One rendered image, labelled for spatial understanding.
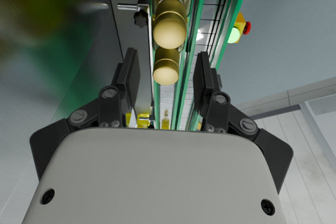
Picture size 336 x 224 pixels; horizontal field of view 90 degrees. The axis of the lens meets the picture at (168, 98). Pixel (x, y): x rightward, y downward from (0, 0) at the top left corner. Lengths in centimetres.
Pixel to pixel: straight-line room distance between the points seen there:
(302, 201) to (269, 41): 204
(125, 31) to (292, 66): 93
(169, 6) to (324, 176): 264
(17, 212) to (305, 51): 114
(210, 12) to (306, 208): 244
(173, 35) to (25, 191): 24
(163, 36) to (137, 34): 34
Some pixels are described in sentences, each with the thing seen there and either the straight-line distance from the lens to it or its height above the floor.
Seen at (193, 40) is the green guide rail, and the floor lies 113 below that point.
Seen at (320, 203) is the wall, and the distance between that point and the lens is 267.
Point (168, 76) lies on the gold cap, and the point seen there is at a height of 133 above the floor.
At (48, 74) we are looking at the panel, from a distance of 21.
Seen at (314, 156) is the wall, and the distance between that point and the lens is 277.
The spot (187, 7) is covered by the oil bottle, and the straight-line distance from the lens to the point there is 25.
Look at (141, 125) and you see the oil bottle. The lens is 79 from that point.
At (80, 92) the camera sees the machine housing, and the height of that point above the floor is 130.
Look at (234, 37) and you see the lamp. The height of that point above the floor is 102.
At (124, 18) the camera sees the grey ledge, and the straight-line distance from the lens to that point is 51.
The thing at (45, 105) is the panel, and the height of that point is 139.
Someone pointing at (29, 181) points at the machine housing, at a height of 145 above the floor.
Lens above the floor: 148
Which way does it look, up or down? 38 degrees down
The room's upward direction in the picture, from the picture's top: 177 degrees counter-clockwise
